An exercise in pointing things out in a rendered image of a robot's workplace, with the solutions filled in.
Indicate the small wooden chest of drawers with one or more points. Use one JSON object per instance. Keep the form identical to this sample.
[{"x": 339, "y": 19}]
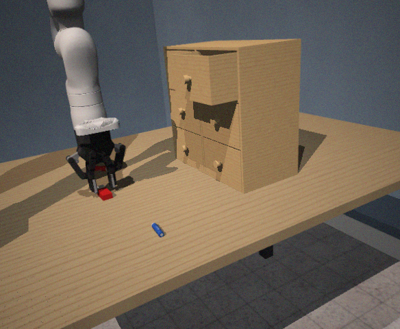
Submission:
[{"x": 268, "y": 97}]

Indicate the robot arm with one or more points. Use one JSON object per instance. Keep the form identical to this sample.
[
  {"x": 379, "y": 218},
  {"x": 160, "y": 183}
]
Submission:
[{"x": 76, "y": 47}]

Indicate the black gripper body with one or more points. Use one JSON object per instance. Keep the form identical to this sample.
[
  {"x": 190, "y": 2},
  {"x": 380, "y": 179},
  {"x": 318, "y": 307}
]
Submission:
[{"x": 85, "y": 144}]

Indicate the blue aaa battery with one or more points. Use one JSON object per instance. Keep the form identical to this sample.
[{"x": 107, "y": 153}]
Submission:
[{"x": 157, "y": 229}]

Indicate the red rectangular block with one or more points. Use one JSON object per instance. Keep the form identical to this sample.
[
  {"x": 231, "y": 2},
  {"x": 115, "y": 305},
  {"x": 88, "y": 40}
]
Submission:
[{"x": 104, "y": 193}]

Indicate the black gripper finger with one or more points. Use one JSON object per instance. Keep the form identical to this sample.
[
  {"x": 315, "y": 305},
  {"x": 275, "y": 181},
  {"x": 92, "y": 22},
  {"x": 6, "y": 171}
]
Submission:
[
  {"x": 90, "y": 169},
  {"x": 118, "y": 162}
]

